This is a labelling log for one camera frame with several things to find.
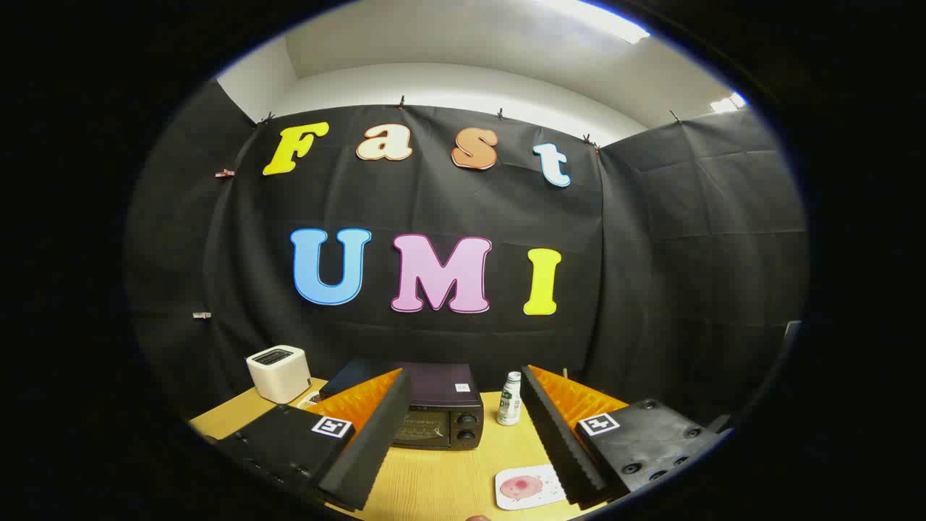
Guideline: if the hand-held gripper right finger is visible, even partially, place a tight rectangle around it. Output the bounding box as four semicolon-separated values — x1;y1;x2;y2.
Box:
519;364;733;507

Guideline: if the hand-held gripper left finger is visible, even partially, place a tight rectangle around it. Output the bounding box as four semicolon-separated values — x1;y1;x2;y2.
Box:
215;368;413;512

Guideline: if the white square plate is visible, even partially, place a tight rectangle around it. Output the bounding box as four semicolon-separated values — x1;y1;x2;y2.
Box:
495;464;569;512

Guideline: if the pink round ham slice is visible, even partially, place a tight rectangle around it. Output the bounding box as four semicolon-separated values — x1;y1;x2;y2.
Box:
499;475;545;501

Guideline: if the black toaster oven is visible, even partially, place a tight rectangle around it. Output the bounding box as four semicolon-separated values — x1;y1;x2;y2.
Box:
320;358;485;451

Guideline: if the white bread toaster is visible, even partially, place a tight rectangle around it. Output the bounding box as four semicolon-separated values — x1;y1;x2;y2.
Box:
245;345;313;404

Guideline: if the white bottle green label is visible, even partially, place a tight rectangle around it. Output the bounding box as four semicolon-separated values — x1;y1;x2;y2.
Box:
496;371;523;426

